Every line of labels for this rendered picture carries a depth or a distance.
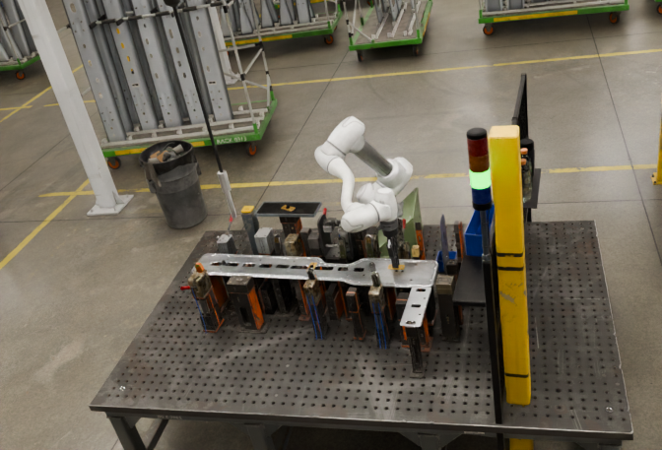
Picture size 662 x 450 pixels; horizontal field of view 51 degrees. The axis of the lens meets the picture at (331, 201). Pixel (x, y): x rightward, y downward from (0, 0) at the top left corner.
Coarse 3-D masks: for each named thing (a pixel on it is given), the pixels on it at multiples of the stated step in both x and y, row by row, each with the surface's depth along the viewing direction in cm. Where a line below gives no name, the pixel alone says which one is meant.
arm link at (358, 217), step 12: (336, 168) 361; (348, 168) 359; (348, 180) 350; (348, 192) 342; (348, 204) 333; (360, 204) 328; (348, 216) 323; (360, 216) 322; (372, 216) 324; (348, 228) 323; (360, 228) 324
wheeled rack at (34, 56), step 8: (0, 16) 1131; (16, 24) 1162; (16, 56) 1163; (24, 56) 1201; (32, 56) 1196; (0, 64) 1194; (8, 64) 1186; (16, 64) 1178; (24, 64) 1175; (16, 72) 1183; (24, 72) 1190
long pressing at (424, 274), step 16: (208, 256) 396; (224, 256) 393; (240, 256) 390; (256, 256) 387; (272, 256) 384; (288, 256) 381; (192, 272) 385; (208, 272) 382; (224, 272) 379; (240, 272) 376; (256, 272) 373; (272, 272) 371; (304, 272) 365; (320, 272) 363; (336, 272) 360; (352, 272) 358; (368, 272) 355; (384, 272) 353; (400, 272) 351; (416, 272) 348; (432, 272) 346
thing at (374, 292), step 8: (376, 288) 335; (368, 296) 334; (376, 296) 332; (376, 304) 335; (384, 304) 341; (376, 312) 338; (384, 312) 344; (376, 320) 342; (384, 320) 344; (376, 328) 344; (384, 328) 344; (376, 336) 346; (384, 336) 343; (392, 336) 354; (384, 344) 348
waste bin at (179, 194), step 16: (160, 144) 636; (176, 144) 637; (144, 160) 621; (160, 160) 608; (176, 160) 598; (192, 160) 614; (160, 176) 604; (176, 176) 605; (192, 176) 619; (160, 192) 617; (176, 192) 614; (192, 192) 623; (176, 208) 623; (192, 208) 629; (176, 224) 633; (192, 224) 634
